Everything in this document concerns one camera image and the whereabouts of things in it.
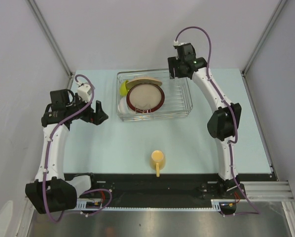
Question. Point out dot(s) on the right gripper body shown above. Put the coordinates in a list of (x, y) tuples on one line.
[(179, 71)]

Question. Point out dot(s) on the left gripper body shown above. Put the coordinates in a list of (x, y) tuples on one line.
[(85, 114)]

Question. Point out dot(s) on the white bowl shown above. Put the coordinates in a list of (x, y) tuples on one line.
[(123, 107)]

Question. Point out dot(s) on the lime green bowl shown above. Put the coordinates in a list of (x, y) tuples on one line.
[(123, 90)]

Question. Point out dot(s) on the beige bird plate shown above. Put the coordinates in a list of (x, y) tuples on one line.
[(141, 80)]

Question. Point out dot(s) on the brown rimmed plate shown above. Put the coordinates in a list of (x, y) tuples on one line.
[(145, 98)]

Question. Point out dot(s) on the metal wire dish rack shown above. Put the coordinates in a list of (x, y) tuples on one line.
[(178, 102)]

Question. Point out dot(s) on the yellow mug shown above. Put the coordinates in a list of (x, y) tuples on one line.
[(157, 161)]

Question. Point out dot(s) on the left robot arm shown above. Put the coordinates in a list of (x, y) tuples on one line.
[(50, 192)]

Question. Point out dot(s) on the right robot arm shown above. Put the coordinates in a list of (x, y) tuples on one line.
[(224, 121)]

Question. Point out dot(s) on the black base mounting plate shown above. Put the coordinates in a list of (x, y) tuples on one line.
[(168, 187)]

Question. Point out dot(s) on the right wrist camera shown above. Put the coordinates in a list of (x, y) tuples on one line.
[(177, 44)]

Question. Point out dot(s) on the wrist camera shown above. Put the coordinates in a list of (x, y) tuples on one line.
[(84, 92), (177, 44)]

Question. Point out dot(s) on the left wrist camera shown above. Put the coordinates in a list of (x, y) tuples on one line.
[(84, 92)]

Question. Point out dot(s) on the white cable duct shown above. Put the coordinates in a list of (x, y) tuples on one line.
[(210, 205)]

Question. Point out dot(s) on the aluminium frame rail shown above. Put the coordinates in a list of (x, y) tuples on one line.
[(268, 191)]

